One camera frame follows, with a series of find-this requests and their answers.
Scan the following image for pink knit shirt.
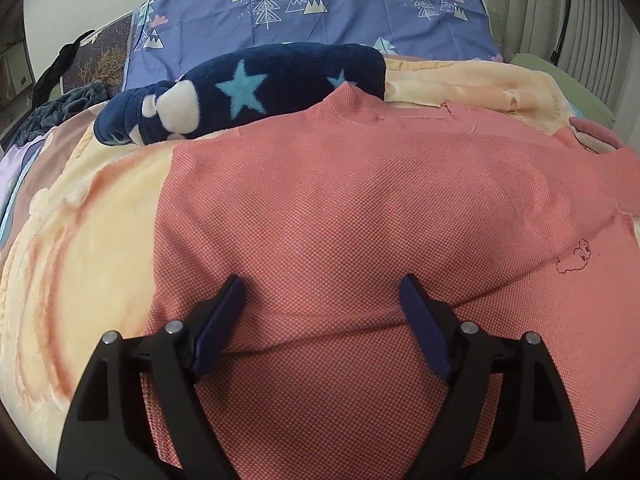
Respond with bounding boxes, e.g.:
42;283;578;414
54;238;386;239
148;84;639;479

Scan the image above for folded pink clothes stack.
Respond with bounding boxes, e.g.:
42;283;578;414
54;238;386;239
570;117;625;154

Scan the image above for peach fleece blanket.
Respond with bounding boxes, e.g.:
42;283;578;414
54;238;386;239
0;56;622;411

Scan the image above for lilac printed bed sheet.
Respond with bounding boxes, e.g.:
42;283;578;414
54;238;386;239
1;128;54;244

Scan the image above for teal knitted cloth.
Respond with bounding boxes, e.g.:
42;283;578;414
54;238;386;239
1;80;108;150

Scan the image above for green pillow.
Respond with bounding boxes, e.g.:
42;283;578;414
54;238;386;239
487;6;616;129

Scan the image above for navy star plush blanket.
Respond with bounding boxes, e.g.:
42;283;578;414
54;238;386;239
93;42;386;146

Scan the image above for dark floral pillow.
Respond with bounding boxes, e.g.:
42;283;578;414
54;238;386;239
61;13;131;96

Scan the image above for blue tree print pillow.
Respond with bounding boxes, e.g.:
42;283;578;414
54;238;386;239
122;0;502;89

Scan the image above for black strap bag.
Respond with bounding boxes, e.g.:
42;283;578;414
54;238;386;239
32;29;94;110

